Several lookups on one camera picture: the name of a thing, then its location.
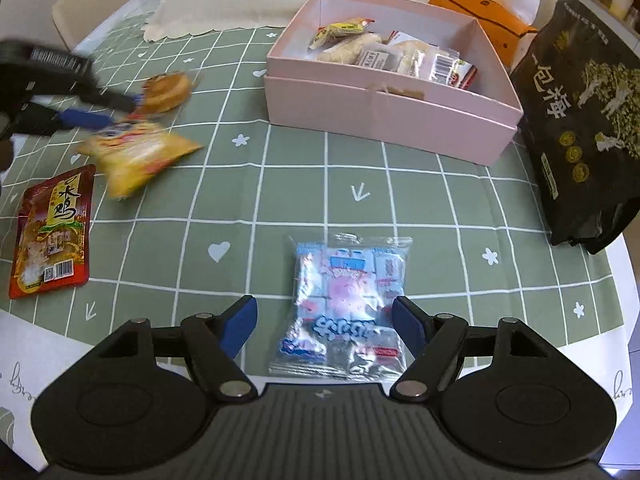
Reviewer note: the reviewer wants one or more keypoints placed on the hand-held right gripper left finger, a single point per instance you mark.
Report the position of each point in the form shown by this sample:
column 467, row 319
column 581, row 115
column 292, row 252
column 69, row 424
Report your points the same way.
column 239, row 326

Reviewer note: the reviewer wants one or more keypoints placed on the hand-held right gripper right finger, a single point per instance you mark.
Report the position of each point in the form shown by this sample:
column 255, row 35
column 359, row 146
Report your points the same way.
column 409, row 325

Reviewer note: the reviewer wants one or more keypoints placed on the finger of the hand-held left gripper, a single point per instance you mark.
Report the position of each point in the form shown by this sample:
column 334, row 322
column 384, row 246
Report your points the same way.
column 112, row 97
column 82, row 119

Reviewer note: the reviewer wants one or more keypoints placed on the clear round cake packet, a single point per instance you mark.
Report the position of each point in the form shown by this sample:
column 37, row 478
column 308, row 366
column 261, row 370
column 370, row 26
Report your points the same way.
column 167, row 91

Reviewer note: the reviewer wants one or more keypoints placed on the yellow cartoon snack packet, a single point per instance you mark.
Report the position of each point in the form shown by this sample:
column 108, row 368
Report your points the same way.
column 140, row 152

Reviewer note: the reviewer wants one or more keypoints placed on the blue clear candy packet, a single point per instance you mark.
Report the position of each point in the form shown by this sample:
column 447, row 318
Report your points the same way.
column 345, row 305

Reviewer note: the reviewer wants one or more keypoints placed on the pink cardboard box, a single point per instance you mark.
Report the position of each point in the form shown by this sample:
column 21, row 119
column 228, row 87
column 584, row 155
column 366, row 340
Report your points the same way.
column 390, row 105

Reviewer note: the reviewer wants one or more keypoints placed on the clear puffed rice bar packet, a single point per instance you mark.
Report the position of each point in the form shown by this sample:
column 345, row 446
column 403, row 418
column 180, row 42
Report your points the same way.
column 350, row 49

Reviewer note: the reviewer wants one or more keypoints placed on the small red snack packet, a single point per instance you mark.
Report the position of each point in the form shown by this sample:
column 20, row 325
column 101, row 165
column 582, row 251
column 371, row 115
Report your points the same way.
column 457, row 72

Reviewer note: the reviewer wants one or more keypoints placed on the long clear biscuit packet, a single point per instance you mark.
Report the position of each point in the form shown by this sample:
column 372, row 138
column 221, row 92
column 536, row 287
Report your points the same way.
column 417, row 55

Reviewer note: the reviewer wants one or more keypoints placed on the beige chair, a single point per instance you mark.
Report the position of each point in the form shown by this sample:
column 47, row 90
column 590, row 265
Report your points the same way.
column 85, row 10

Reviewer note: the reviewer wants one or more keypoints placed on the red chicken snack packet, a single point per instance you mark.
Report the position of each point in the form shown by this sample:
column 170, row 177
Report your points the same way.
column 52, row 235

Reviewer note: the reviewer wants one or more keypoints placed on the green checked tablecloth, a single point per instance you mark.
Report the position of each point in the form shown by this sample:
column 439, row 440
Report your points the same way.
column 280, row 195

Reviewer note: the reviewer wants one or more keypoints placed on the cream printed food cover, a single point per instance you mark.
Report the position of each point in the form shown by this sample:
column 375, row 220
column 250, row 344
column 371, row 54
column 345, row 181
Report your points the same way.
column 260, row 0

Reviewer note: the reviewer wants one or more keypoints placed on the large black snack bag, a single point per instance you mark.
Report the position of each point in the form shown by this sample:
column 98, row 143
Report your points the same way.
column 585, row 125

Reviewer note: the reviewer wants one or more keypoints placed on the orange tissue box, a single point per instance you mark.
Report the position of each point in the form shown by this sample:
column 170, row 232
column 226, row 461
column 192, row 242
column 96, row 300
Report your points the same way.
column 485, row 10

